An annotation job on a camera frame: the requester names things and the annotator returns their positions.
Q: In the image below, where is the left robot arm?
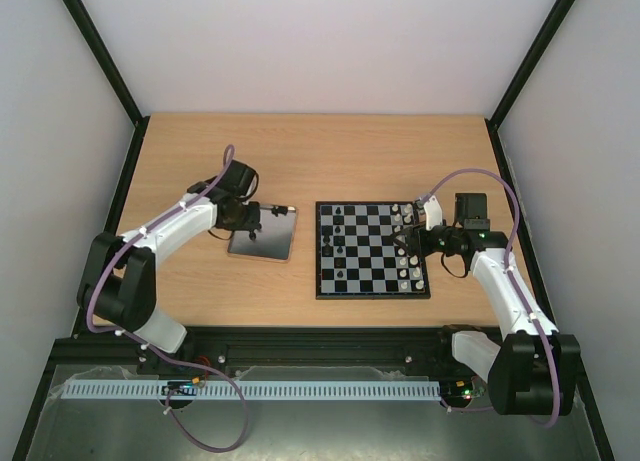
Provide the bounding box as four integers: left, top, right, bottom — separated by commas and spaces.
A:
77, 160, 261, 354

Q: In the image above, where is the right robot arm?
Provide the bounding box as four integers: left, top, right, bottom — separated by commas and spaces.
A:
393, 193, 580, 420

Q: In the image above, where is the black white chessboard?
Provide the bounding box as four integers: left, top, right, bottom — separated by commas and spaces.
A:
315, 201, 431, 299

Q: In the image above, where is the black rook piece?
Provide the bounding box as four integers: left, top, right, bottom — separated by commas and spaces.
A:
271, 205, 291, 216

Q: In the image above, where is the metal tray wooden rim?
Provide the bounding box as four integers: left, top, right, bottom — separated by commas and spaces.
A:
227, 204, 298, 262

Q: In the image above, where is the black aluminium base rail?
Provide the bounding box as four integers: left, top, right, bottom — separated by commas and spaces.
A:
47, 325, 475, 378

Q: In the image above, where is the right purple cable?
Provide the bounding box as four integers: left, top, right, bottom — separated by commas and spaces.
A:
419, 168, 564, 427

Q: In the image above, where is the purple cable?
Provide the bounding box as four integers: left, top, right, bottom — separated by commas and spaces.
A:
419, 168, 564, 427
87, 144, 250, 452

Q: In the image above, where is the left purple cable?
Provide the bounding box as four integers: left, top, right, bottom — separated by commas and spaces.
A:
87, 144, 250, 452

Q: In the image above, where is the white slotted cable duct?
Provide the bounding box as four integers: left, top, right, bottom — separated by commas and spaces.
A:
61, 380, 441, 402

